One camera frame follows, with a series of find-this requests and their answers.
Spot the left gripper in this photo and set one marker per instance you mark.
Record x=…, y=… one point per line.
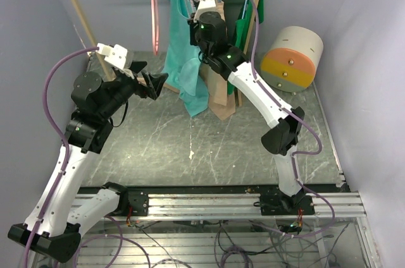
x=154, y=83

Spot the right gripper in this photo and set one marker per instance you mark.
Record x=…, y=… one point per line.
x=193, y=26

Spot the teal t shirt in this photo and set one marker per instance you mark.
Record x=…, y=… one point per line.
x=182, y=64

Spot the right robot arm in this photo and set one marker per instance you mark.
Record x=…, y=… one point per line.
x=207, y=32

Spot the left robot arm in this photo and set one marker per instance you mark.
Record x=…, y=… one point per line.
x=53, y=229

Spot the pink hanger on rack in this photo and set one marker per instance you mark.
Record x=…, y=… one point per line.
x=155, y=26

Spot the green hanging shirt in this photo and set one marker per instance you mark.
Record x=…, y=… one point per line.
x=239, y=37

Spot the beige hanging shirt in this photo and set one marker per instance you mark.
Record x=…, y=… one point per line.
x=220, y=102

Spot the round drawer cabinet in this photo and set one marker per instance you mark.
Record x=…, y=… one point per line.
x=292, y=61

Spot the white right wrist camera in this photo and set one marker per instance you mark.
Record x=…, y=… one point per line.
x=204, y=6

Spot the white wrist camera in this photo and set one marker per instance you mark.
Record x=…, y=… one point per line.
x=118, y=57
x=204, y=6

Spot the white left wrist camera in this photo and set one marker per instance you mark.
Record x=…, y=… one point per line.
x=118, y=57

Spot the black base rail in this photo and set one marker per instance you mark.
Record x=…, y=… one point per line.
x=159, y=202

